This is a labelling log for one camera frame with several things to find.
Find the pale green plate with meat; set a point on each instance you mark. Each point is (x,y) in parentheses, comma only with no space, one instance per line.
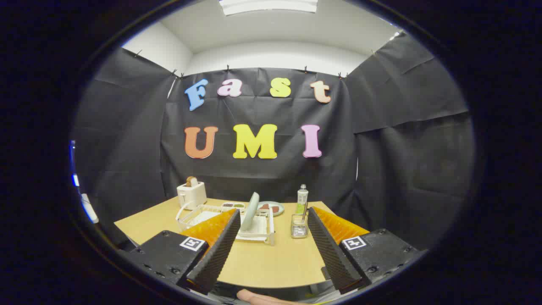
(279,205)

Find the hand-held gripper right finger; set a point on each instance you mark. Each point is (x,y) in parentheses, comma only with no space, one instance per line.
(330,250)

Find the bread slice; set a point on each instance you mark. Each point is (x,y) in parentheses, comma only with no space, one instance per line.
(191,181)

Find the white toaster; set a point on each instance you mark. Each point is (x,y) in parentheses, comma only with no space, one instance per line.
(192,195)

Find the white divided condiment tray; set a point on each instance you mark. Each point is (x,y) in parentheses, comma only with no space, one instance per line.
(233,205)

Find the green tea bottle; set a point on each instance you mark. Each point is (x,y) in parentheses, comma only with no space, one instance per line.
(302,199)

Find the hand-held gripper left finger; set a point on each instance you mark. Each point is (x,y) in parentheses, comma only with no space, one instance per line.
(216,250)

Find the ceiling light panel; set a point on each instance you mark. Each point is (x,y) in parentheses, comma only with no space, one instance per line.
(266,5)

